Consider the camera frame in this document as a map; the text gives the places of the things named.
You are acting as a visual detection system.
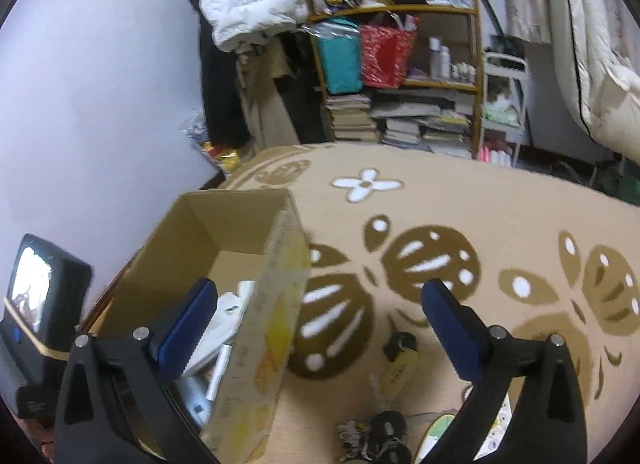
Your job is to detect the yellow lighter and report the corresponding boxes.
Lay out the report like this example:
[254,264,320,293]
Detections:
[380,332,419,401]

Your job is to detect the teal bag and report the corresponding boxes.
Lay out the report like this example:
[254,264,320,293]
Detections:
[312,18,362,94]

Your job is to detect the wooden bookshelf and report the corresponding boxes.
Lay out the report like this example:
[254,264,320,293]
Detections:
[307,0,484,158]

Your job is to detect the red tote bag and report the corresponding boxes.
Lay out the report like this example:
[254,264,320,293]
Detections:
[360,12,419,89]

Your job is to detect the white remote control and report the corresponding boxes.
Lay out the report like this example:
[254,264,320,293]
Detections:
[474,395,512,461]

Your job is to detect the white charger block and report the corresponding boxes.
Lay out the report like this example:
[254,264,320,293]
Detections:
[175,375,213,430]

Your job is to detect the stack of books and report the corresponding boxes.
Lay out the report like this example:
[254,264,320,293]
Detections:
[324,88,475,160]

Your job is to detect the cardboard box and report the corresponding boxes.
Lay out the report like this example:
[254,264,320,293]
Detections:
[55,190,310,463]

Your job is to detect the dog keychain charm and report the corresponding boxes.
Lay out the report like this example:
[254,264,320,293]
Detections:
[335,418,372,463]

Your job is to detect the green oval Pochacco remote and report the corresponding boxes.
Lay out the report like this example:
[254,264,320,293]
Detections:
[413,413,454,464]

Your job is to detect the snack bags on floor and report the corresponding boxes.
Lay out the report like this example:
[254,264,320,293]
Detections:
[180,110,254,178]

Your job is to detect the white switch panel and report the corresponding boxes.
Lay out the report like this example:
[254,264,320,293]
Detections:
[182,280,256,377]

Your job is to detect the beige patterned blanket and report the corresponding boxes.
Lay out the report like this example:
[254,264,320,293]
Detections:
[79,142,640,464]

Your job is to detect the black key bunch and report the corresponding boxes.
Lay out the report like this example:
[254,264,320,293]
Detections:
[349,373,417,464]

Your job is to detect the white trolley rack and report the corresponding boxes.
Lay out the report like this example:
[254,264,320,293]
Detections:
[477,51,529,168]

